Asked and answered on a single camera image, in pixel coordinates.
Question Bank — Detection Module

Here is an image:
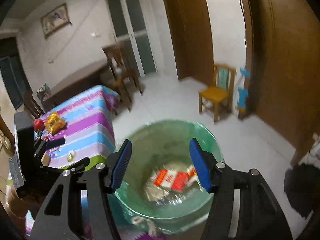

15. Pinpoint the colourful striped tablecloth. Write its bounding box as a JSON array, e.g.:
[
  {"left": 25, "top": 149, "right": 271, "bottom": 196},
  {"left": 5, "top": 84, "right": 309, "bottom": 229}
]
[{"left": 24, "top": 84, "right": 121, "bottom": 240}]

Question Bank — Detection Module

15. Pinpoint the dark window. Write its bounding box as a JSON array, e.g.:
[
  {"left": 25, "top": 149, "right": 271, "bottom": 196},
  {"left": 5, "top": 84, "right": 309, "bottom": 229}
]
[{"left": 0, "top": 37, "right": 31, "bottom": 110}]

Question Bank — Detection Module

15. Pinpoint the red apple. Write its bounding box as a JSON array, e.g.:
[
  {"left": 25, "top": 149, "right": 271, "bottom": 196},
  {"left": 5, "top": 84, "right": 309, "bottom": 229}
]
[{"left": 33, "top": 118, "right": 45, "bottom": 132}]

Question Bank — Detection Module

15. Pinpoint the dark wooden dining table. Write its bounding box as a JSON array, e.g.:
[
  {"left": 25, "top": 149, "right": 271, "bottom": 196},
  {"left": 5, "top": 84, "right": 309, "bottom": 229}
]
[{"left": 41, "top": 59, "right": 108, "bottom": 112}]

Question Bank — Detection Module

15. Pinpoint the brown wooden door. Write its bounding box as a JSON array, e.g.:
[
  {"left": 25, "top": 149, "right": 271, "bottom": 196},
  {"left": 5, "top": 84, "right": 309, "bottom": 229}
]
[
  {"left": 163, "top": 0, "right": 214, "bottom": 86},
  {"left": 242, "top": 0, "right": 319, "bottom": 152}
]

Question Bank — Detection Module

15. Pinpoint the left human hand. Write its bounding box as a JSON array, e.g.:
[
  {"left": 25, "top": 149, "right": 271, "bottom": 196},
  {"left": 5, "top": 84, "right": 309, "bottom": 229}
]
[{"left": 4, "top": 184, "right": 38, "bottom": 219}]

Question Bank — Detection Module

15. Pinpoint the framed wall picture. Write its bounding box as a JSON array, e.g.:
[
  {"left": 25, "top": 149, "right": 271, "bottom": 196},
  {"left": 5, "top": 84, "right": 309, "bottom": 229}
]
[{"left": 40, "top": 3, "right": 72, "bottom": 39}]

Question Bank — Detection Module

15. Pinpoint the yellow snack wrapper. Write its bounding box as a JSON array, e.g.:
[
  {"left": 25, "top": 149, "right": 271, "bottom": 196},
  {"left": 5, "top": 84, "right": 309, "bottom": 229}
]
[{"left": 44, "top": 111, "right": 66, "bottom": 135}]

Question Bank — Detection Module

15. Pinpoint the green lined trash bin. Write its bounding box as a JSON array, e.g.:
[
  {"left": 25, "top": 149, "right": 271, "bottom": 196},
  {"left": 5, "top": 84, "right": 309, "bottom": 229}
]
[{"left": 115, "top": 119, "right": 223, "bottom": 235}]

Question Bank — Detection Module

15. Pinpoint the brown wooden door right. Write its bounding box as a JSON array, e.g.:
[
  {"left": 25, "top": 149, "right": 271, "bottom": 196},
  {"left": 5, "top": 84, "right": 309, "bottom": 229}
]
[{"left": 242, "top": 0, "right": 319, "bottom": 152}]

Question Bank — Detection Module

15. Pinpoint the glass balcony door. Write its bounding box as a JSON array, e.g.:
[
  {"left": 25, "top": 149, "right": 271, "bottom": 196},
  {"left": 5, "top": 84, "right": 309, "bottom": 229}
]
[{"left": 106, "top": 0, "right": 157, "bottom": 77}]

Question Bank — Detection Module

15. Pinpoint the blue tape cable strip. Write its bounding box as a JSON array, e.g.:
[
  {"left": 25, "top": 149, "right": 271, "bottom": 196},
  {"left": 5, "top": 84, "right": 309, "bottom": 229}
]
[{"left": 236, "top": 67, "right": 251, "bottom": 120}]

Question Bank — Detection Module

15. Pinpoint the brown wooden door middle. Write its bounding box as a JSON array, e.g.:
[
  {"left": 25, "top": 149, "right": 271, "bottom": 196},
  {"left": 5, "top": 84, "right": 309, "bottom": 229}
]
[{"left": 163, "top": 0, "right": 214, "bottom": 86}]

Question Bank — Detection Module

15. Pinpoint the black bag on floor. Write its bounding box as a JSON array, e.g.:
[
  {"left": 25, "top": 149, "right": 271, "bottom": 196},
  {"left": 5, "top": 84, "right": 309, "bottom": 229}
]
[{"left": 284, "top": 163, "right": 319, "bottom": 218}]

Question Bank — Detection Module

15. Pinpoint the red white cigarette box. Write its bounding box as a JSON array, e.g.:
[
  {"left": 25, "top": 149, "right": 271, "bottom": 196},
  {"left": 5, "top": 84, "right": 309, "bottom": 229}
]
[{"left": 153, "top": 169, "right": 189, "bottom": 191}]

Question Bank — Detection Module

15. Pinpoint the dark wooden dining chair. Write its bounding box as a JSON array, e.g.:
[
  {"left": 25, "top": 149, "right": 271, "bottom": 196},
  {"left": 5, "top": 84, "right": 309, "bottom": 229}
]
[{"left": 102, "top": 41, "right": 143, "bottom": 112}]

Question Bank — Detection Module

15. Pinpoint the small yellow wooden chair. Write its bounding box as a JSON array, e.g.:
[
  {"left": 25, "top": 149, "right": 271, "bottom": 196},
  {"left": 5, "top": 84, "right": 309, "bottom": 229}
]
[{"left": 199, "top": 63, "right": 236, "bottom": 123}]

